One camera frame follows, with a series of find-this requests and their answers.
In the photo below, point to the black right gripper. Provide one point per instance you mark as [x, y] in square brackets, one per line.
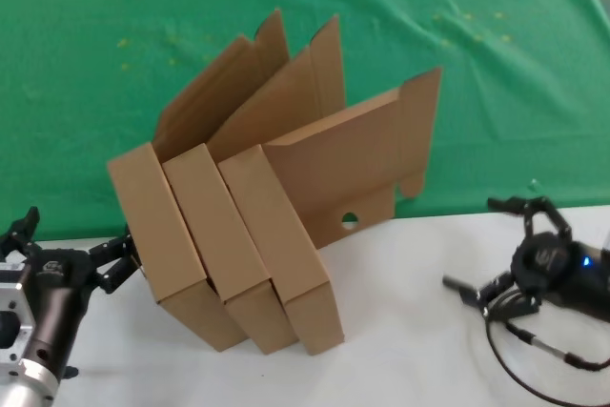
[548, 259]

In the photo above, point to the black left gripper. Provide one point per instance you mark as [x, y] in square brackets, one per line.
[57, 311]

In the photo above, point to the brown cardboard mailer box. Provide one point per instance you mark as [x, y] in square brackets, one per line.
[157, 226]
[214, 226]
[276, 235]

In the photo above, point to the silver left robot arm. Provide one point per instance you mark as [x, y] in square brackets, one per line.
[28, 388]

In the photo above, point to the green table cloth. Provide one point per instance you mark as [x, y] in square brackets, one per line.
[95, 116]

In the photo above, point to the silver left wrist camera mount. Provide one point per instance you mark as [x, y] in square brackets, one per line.
[14, 326]

